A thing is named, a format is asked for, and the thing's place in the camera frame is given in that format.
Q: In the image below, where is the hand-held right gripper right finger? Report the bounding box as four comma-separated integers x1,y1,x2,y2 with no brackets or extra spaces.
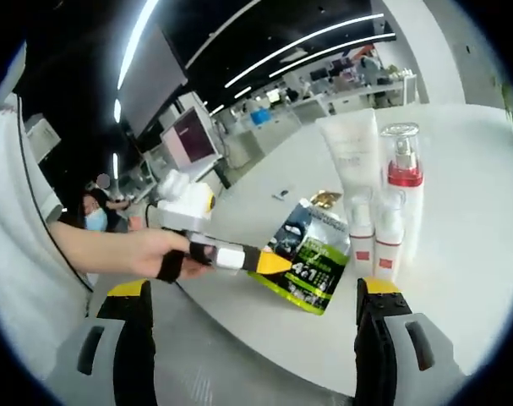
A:
353,277,468,406

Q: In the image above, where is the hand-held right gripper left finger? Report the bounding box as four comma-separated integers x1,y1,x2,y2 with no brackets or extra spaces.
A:
48,278,156,406

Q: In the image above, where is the green black skincare sachet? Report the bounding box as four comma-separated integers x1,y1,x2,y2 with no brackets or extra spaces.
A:
247,198,351,316

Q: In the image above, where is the gold skincare sachet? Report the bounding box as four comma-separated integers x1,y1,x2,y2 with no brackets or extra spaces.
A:
308,189,344,211

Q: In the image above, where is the white skincare bottle red label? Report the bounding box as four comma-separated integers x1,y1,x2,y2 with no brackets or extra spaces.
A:
373,192,406,283
344,188,376,276

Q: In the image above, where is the white skincare tube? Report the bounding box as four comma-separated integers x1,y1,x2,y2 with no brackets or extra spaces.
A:
320,107,382,238

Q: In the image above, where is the blue storage box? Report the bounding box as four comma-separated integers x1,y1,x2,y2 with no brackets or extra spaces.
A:
249,107,272,126

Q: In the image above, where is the person's left hand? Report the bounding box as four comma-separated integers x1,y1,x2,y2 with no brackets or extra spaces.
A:
132,235,215,283

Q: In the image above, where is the black laptop stand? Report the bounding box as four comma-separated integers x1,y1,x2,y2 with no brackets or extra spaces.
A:
211,160,232,190

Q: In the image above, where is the white laptop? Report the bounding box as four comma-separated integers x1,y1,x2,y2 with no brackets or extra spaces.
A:
152,104,223,178

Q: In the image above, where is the person's white shirt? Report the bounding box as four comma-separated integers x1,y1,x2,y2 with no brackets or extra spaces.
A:
0,92,92,381

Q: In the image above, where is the long ceiling light strip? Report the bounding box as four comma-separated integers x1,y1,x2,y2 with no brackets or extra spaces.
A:
116,0,161,91

